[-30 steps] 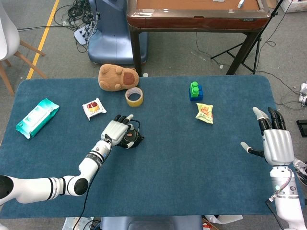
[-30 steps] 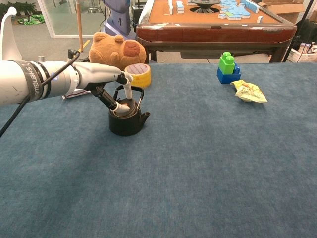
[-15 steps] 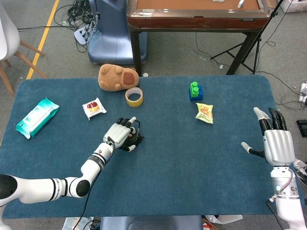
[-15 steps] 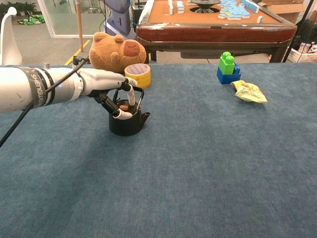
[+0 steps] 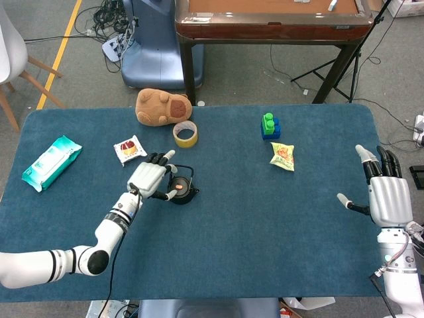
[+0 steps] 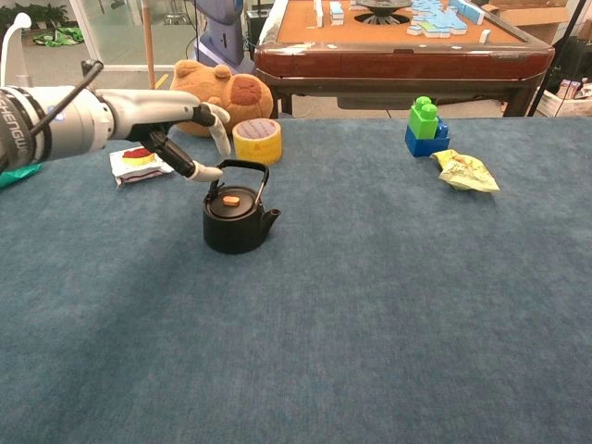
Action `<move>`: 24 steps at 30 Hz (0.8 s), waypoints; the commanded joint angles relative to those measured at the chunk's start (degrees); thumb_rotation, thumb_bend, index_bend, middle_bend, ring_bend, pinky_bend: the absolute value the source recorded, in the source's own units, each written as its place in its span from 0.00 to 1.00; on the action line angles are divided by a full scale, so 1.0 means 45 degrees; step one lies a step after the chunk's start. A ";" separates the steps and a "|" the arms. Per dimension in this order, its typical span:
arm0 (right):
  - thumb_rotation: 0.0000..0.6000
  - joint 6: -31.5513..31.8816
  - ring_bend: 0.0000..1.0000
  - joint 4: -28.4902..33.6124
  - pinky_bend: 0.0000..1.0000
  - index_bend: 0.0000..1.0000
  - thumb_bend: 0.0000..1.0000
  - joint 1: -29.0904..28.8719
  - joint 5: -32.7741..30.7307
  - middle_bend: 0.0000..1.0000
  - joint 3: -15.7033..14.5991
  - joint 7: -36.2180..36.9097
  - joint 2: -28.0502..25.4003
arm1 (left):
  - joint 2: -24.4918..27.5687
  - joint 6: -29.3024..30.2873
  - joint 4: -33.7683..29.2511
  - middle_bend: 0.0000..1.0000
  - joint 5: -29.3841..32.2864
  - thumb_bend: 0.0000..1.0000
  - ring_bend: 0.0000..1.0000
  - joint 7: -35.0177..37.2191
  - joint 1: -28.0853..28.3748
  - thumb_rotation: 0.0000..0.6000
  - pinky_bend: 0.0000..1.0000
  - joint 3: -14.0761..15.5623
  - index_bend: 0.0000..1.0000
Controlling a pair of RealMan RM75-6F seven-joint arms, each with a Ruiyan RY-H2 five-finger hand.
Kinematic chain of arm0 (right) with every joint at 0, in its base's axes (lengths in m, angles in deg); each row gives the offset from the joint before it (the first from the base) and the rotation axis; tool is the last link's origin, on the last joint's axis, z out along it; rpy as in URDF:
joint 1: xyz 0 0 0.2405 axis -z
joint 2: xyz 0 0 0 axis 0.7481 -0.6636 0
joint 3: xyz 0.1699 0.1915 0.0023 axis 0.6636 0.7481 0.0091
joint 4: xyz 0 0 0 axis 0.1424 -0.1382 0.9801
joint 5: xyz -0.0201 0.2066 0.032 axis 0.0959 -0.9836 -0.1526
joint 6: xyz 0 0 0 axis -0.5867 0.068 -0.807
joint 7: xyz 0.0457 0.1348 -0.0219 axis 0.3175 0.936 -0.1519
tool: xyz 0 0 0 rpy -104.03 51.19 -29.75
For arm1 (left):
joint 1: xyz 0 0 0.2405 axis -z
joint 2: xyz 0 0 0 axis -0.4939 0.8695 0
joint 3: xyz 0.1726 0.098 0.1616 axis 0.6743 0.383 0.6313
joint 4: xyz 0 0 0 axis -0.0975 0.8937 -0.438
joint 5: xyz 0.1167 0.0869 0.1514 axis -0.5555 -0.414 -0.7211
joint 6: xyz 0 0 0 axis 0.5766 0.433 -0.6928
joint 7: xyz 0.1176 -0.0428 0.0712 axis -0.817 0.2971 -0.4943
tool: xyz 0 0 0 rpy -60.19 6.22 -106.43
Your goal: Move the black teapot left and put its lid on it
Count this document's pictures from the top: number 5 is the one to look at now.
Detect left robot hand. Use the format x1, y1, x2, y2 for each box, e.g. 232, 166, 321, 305
127, 149, 180, 202

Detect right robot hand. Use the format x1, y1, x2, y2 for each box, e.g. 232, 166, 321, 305
337, 144, 414, 229

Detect black teapot lid orange knob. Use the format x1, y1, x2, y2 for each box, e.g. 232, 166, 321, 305
172, 177, 190, 196

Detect black cast iron teapot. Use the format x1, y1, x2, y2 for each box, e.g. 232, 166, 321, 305
165, 164, 200, 205

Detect white snack packet red print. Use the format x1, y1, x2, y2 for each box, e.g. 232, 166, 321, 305
113, 134, 148, 168

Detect black flat floor device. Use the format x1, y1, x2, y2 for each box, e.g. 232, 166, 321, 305
409, 164, 424, 190

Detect white grey crumpled bag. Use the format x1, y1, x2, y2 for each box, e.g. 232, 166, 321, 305
405, 221, 424, 256

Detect yellow tape roll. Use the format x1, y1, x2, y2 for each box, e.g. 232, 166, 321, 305
172, 120, 199, 148

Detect brown capybara plush toy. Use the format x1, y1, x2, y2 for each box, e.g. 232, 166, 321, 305
135, 87, 193, 127

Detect white power strip with plugs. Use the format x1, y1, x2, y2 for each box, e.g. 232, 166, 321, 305
410, 112, 424, 148

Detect teal wet wipes pack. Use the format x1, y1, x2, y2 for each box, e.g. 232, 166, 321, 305
21, 135, 83, 193

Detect blue table mat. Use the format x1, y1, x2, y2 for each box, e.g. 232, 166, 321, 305
0, 103, 421, 302

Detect yellow crumpled snack packet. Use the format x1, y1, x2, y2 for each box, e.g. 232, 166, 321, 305
269, 141, 295, 172

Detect blue grey machine base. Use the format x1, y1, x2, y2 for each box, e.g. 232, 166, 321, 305
121, 0, 205, 89

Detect green building block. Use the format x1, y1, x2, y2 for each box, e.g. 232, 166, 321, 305
261, 112, 276, 136

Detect blue building block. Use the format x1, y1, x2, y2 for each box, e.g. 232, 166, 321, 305
260, 118, 282, 141

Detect white floor power strip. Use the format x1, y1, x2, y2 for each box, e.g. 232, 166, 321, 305
101, 36, 129, 63

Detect white plastic bag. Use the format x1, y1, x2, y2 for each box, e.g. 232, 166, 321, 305
281, 296, 336, 311

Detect printed cardboard box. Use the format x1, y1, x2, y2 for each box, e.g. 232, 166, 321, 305
86, 299, 140, 318

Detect black tripod stand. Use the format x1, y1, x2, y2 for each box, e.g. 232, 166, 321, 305
290, 0, 394, 104

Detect brown mahjong table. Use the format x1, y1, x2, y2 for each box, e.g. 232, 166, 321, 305
174, 0, 375, 105

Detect white chair wooden legs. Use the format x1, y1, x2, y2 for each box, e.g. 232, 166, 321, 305
0, 3, 66, 133

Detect white cardboard box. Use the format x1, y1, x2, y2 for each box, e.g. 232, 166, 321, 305
387, 0, 424, 18

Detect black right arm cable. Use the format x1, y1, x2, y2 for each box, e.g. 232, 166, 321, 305
369, 273, 398, 318

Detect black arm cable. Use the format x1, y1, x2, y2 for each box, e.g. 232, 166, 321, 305
369, 273, 398, 318
97, 185, 143, 318

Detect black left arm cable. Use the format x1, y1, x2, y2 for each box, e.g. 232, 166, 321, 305
97, 185, 143, 318

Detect black floor cable bundle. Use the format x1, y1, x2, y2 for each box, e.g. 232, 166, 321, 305
74, 0, 133, 44

